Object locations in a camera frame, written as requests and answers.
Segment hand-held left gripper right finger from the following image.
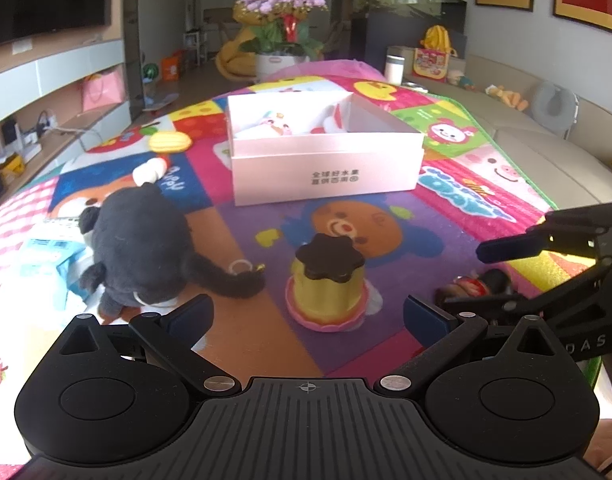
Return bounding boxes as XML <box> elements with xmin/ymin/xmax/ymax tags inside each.
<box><xmin>376</xmin><ymin>294</ymin><xmax>562</xmax><ymax>395</ymax></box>

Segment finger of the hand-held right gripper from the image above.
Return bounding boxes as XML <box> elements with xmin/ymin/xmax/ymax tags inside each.
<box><xmin>476</xmin><ymin>202</ymin><xmax>612</xmax><ymax>263</ymax></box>
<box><xmin>438</xmin><ymin>257</ymin><xmax>612</xmax><ymax>321</ymax></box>

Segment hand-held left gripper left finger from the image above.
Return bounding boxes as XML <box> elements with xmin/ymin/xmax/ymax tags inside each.
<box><xmin>56</xmin><ymin>294</ymin><xmax>242</xmax><ymax>396</ymax></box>

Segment red black wind-up doll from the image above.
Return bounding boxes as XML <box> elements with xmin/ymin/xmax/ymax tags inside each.
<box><xmin>436</xmin><ymin>269</ymin><xmax>512</xmax><ymax>311</ymax></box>

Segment black plush toy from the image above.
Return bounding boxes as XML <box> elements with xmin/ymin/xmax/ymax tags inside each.
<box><xmin>77</xmin><ymin>180</ymin><xmax>267</xmax><ymax>326</ymax></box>

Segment yellow pudding toy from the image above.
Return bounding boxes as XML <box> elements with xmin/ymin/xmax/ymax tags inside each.
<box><xmin>285</xmin><ymin>233</ymin><xmax>372</xmax><ymax>333</ymax></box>

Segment blue white wet wipes packet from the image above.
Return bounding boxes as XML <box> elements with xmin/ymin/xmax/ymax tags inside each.
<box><xmin>16</xmin><ymin>217</ymin><xmax>94</xmax><ymax>311</ymax></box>

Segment pink cardboard box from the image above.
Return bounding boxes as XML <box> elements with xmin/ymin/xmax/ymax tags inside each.
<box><xmin>226</xmin><ymin>91</ymin><xmax>427</xmax><ymax>207</ymax></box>

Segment beige sofa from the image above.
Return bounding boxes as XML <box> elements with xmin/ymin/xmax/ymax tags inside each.
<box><xmin>406</xmin><ymin>55</ymin><xmax>612</xmax><ymax>211</ymax></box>

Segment colourful cartoon play mat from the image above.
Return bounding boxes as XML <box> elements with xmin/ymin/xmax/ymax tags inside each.
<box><xmin>0</xmin><ymin>60</ymin><xmax>599</xmax><ymax>480</ymax></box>

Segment grey neck pillow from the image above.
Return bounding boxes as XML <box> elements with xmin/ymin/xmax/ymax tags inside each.
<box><xmin>528</xmin><ymin>81</ymin><xmax>579</xmax><ymax>138</ymax></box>

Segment orange plush toy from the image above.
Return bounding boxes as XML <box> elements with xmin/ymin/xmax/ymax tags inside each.
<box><xmin>486</xmin><ymin>84</ymin><xmax>529</xmax><ymax>111</ymax></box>

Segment yellow cartoon bag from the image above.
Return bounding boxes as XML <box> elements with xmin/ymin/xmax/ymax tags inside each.
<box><xmin>413</xmin><ymin>25</ymin><xmax>459</xmax><ymax>80</ymax></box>

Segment white canister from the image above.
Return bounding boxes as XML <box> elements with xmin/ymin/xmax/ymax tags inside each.
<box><xmin>385</xmin><ymin>46</ymin><xmax>406</xmax><ymax>86</ymax></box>

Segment yellow box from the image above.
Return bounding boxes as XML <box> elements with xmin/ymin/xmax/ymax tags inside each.
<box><xmin>0</xmin><ymin>155</ymin><xmax>26</xmax><ymax>186</ymax></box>

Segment pink gift bag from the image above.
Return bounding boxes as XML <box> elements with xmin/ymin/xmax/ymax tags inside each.
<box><xmin>81</xmin><ymin>67</ymin><xmax>126</xmax><ymax>113</ymax></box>

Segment dark fish tank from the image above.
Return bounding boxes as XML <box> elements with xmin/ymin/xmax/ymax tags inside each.
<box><xmin>343</xmin><ymin>0</ymin><xmax>468</xmax><ymax>68</ymax></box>

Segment orange paper bag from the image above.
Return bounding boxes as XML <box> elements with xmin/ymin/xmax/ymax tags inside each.
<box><xmin>160</xmin><ymin>52</ymin><xmax>182</xmax><ymax>81</ymax></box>

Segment black router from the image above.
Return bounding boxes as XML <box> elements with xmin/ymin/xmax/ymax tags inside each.
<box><xmin>1</xmin><ymin>120</ymin><xmax>22</xmax><ymax>153</ymax></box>

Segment yellow duck beanbag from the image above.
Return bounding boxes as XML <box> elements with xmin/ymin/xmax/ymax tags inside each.
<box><xmin>215</xmin><ymin>22</ymin><xmax>259</xmax><ymax>81</ymax></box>

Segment white wooden media cabinet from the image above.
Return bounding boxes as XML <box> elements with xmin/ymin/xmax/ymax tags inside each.
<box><xmin>0</xmin><ymin>0</ymin><xmax>137</xmax><ymax>211</ymax></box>

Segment potted pink orchid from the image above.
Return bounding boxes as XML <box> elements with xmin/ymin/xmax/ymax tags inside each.
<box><xmin>233</xmin><ymin>0</ymin><xmax>329</xmax><ymax>83</ymax></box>

